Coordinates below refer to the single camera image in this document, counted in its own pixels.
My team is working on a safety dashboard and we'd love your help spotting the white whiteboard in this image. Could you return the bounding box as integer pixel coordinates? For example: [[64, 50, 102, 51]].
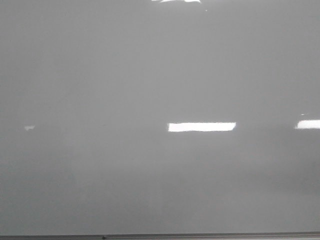
[[0, 0, 320, 235]]

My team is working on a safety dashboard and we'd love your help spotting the grey whiteboard frame rail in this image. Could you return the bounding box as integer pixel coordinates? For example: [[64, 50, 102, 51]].
[[0, 231, 320, 240]]

